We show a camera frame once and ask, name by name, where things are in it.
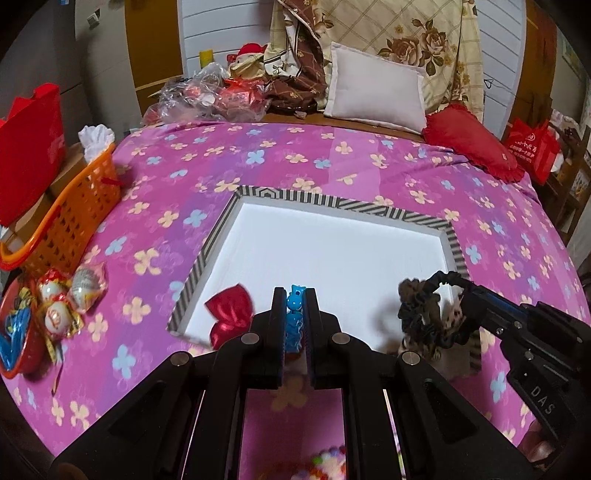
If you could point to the white slatted headboard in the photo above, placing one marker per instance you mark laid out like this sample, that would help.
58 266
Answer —
226 27

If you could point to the red gift packet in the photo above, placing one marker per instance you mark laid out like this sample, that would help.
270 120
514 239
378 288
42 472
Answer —
242 99

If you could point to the red heart cushion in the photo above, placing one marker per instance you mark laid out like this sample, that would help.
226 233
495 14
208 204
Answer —
466 136

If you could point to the red paper gift bag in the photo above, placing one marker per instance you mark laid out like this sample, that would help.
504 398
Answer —
32 138

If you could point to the cream floral quilt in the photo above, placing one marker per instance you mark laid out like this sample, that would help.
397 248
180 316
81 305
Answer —
406 32

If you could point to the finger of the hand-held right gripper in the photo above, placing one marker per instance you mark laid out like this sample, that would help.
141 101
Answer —
498 300
480 330

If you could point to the brown floral quilt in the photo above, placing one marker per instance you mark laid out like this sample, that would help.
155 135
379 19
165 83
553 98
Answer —
295 69

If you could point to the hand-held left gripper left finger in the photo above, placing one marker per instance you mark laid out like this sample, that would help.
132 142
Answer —
279 323

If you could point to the brown wooden cabinet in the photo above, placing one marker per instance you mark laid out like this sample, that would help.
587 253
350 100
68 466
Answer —
154 46

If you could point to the red plastic bowl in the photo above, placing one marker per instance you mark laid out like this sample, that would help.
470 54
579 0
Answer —
27 360

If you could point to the red shopping bag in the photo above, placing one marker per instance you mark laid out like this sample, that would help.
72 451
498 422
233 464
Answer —
531 147

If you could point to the brown cardboard boxes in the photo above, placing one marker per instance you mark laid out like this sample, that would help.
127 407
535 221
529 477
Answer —
69 170

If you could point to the yellow roll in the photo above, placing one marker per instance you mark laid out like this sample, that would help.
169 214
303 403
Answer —
206 58

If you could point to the clear plastic bag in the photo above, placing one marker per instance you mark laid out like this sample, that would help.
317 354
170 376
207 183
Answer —
189 97

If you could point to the person's right hand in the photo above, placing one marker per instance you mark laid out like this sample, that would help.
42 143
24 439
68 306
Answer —
538 445

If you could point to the blue foil packets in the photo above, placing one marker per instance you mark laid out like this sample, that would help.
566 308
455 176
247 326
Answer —
14 332

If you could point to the white wall socket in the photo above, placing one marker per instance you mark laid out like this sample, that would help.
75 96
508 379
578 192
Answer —
93 20

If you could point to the orange plastic basket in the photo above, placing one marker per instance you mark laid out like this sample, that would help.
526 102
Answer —
69 207

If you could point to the plush doll with red hat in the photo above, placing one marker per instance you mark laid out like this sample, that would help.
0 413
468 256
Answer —
247 57

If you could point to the dark brown scrunchie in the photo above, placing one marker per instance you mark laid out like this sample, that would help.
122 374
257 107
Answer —
415 304

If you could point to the red satin bow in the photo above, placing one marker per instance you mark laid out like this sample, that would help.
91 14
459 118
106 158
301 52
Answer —
231 309

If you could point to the white pillow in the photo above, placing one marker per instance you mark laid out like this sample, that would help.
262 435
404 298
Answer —
374 83

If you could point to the striped cardboard box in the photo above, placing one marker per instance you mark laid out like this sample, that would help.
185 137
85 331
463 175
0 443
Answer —
332 249

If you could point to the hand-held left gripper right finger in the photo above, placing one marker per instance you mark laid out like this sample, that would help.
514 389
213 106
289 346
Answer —
310 323

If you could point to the white crumpled tissue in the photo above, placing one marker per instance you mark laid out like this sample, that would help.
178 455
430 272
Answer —
97 138

